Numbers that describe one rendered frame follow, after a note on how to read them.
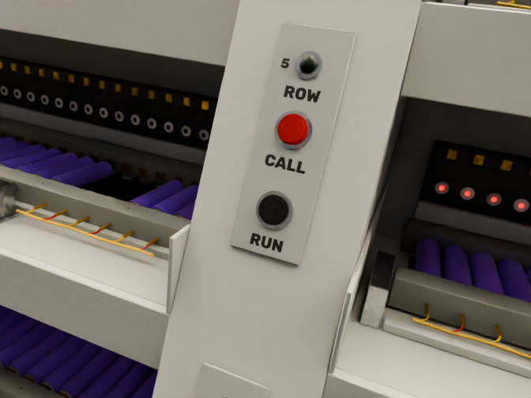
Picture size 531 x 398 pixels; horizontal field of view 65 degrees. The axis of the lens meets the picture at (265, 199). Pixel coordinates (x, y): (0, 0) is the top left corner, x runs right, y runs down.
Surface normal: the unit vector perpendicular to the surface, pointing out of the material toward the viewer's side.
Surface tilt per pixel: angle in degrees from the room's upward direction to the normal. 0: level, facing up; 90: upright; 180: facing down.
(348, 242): 90
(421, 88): 108
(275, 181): 90
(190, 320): 90
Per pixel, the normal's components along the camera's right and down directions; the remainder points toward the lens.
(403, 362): 0.13, -0.92
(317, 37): -0.29, 0.00
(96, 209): -0.35, 0.30
